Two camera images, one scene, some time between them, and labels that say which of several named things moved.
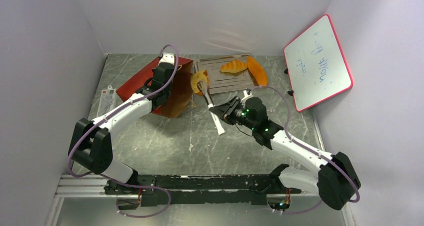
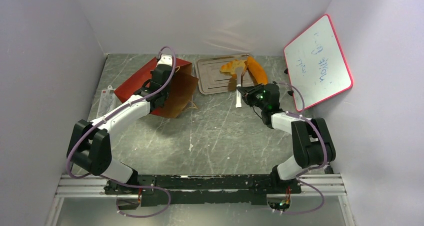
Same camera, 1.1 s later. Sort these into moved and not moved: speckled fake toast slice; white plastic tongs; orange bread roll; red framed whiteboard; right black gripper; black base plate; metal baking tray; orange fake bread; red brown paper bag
Moved: speckled fake toast slice; right black gripper; white plastic tongs
Not moved: red framed whiteboard; black base plate; orange fake bread; red brown paper bag; metal baking tray; orange bread roll
